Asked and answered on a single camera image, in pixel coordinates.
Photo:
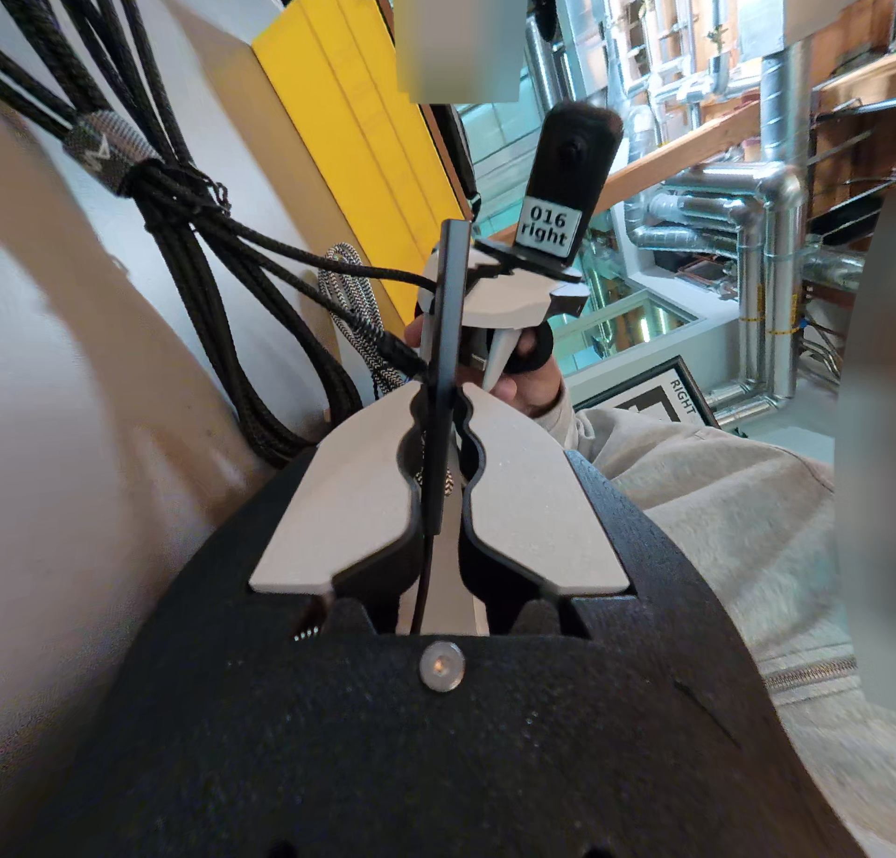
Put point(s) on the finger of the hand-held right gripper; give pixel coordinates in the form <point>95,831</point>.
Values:
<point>507,305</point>
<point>479,263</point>

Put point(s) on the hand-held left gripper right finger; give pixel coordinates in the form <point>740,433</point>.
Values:
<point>539,515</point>

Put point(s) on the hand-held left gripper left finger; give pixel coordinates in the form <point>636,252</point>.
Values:
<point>336,508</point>

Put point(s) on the dark grey usb hub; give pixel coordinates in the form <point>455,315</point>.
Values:
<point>448,312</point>

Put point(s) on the yellow plastic box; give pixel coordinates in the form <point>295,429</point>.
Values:
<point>350,102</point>

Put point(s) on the person's right forearm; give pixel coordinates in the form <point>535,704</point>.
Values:
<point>700,494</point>

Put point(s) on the white desk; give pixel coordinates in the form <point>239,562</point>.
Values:
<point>42,312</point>

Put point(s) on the person's right hand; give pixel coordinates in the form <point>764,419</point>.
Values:
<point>535,396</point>

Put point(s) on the wooden beam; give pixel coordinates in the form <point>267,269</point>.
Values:
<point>665,158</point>

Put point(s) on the black bag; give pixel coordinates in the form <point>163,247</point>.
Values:
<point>455,158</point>

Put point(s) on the black framed marker sign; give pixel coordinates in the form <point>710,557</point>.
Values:
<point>672,396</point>

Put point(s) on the silver pipe cluster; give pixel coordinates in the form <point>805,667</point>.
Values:
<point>777,242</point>

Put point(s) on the person's grey jacket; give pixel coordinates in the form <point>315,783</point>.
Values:
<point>826,767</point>

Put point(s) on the large silver spiral duct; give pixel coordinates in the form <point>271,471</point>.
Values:
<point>577,18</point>

